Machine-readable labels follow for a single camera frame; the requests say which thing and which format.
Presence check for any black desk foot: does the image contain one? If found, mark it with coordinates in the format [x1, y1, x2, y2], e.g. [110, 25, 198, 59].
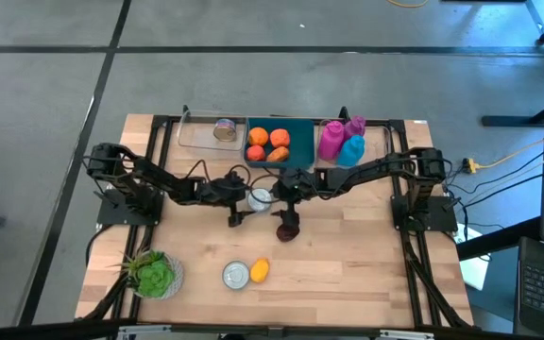
[455, 215, 543, 262]
[481, 88, 544, 128]

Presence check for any teal plastic bin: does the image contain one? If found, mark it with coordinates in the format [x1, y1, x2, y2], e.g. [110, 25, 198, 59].
[243, 115, 316, 170]

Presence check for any silver-lid tin can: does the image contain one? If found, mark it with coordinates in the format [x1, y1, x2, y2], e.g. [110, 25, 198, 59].
[246, 187, 274, 213]

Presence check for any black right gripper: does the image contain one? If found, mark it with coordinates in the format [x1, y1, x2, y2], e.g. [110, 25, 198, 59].
[270, 167, 333, 230]

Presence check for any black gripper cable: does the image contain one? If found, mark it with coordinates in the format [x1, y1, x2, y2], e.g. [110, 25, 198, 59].
[248, 172, 301, 204]
[184, 159, 254, 191]

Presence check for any orange toy carrot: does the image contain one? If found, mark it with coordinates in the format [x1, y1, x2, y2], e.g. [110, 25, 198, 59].
[265, 144, 291, 164]

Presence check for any white box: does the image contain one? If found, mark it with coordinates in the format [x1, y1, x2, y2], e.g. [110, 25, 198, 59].
[455, 223, 491, 292]

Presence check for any pink squeeze bottle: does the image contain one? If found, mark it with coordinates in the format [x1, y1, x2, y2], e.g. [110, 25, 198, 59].
[317, 120, 347, 162]

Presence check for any red-orange toy tomato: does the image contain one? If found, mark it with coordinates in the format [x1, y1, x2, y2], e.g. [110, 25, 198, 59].
[246, 144, 267, 163]

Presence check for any gold-lid tin can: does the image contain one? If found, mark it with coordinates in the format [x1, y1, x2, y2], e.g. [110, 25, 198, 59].
[212, 117, 239, 144]

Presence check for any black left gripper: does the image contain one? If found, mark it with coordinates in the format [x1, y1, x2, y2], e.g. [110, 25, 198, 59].
[195, 169, 256, 230]

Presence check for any round orange toy fruit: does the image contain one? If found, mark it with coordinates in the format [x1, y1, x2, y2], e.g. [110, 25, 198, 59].
[246, 126, 270, 148]

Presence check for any blue-label tin can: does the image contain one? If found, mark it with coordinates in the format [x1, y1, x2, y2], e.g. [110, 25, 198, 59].
[221, 260, 251, 291]

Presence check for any black rig crossbar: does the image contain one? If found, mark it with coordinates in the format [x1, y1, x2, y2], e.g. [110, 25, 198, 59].
[0, 318, 544, 340]

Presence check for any yellow toy lemon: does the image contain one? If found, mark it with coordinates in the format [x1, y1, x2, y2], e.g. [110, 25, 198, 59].
[248, 257, 272, 284]

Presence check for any yellow floor cable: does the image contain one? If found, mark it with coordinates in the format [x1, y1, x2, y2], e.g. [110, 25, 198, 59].
[386, 0, 430, 9]

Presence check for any purple squeeze bottle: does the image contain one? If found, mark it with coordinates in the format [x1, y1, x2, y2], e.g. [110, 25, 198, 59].
[344, 115, 366, 141]

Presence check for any blue squeeze bottle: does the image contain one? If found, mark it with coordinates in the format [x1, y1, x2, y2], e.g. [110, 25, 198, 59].
[336, 134, 366, 169]

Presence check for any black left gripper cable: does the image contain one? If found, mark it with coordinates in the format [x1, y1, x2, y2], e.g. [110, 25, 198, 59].
[184, 159, 254, 191]

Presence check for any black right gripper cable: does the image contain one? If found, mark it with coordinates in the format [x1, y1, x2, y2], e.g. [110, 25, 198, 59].
[248, 172, 301, 204]

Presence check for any squat orange toy pepper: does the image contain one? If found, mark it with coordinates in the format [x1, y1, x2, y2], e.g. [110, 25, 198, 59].
[269, 127, 292, 149]

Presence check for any clear plastic bin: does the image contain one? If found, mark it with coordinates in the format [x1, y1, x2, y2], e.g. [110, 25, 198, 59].
[176, 109, 247, 152]
[314, 117, 392, 169]

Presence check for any green succulent in pot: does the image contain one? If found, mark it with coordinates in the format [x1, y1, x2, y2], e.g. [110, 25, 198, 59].
[110, 248, 186, 300]

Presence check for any yellow extension cord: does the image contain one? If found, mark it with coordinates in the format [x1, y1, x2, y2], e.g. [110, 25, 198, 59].
[478, 140, 544, 169]

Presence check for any dark purple toy plum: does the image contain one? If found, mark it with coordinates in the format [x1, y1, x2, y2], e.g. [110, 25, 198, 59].
[275, 224, 301, 244]

